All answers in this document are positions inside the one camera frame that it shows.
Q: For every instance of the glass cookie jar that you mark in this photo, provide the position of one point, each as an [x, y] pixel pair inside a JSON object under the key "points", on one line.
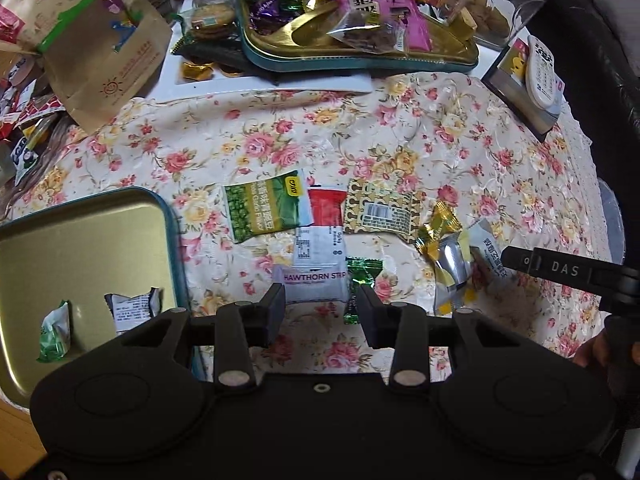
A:
{"points": [[495, 5]]}

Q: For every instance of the gold patterned snack packet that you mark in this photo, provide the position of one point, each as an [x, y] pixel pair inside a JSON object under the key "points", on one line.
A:
{"points": [[382, 207]]}

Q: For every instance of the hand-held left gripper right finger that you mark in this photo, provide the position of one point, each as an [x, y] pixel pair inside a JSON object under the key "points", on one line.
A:
{"points": [[368, 316]]}

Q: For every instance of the clear dried fruit packet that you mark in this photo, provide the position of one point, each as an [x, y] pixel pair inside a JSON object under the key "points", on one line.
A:
{"points": [[360, 35]]}

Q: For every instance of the red snack packet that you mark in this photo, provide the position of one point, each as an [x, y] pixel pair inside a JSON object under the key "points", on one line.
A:
{"points": [[327, 207]]}

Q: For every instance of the pile of mixed snack packets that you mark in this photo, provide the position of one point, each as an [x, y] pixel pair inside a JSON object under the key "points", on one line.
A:
{"points": [[25, 110]]}

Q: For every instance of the clear plastic cracker jar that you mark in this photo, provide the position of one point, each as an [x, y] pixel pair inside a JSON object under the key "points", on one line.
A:
{"points": [[212, 5]]}

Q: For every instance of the dark hardcover book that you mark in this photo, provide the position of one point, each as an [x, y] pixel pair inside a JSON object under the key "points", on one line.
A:
{"points": [[510, 85]]}

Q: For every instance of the white printed snack packet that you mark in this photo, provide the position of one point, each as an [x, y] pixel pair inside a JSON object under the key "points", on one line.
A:
{"points": [[492, 250]]}

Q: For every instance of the brown paper bag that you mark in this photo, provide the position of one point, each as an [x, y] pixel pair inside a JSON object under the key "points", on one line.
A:
{"points": [[100, 50]]}

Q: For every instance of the pink snack packet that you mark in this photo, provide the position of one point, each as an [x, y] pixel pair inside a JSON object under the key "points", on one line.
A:
{"points": [[395, 15]]}

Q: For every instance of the floral tablecloth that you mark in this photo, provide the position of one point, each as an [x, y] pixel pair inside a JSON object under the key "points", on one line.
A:
{"points": [[300, 135]]}

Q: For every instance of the green foil candy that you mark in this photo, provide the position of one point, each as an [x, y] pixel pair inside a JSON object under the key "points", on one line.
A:
{"points": [[364, 272]]}

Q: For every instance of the small gold wrapped candies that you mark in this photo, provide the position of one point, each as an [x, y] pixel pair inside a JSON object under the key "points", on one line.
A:
{"points": [[197, 70]]}

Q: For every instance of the green white snack packet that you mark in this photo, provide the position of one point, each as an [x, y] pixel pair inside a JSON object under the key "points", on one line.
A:
{"points": [[55, 335]]}

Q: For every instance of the purple foil candy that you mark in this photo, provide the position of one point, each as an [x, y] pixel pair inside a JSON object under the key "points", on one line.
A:
{"points": [[265, 10]]}

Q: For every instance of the person's right hand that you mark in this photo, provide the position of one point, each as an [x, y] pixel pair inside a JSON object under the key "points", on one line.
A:
{"points": [[591, 352]]}

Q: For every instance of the white remote control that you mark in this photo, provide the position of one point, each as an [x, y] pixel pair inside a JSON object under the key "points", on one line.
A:
{"points": [[545, 75]]}

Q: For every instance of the gold foil candy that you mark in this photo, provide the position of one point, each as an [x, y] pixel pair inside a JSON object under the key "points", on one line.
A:
{"points": [[442, 225]]}

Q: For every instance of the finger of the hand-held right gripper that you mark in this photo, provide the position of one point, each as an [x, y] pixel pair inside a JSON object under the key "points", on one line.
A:
{"points": [[550, 262]]}

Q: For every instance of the black white snack packet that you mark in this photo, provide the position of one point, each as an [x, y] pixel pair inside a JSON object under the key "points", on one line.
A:
{"points": [[132, 310]]}

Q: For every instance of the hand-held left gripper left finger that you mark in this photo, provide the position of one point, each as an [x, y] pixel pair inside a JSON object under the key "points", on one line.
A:
{"points": [[274, 316]]}

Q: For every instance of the white lilac snack packet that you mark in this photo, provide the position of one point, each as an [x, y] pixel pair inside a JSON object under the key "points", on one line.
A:
{"points": [[312, 280]]}

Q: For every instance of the silver foil packet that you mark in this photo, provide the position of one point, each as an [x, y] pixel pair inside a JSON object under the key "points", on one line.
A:
{"points": [[452, 270]]}

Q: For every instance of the large gold candy tin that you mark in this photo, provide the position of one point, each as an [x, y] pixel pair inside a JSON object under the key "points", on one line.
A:
{"points": [[350, 57]]}

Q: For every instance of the shallow gold tin tray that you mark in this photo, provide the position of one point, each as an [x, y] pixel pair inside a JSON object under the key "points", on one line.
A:
{"points": [[75, 250]]}

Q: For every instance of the green pea snack packet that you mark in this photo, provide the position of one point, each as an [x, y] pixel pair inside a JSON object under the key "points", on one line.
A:
{"points": [[260, 207]]}

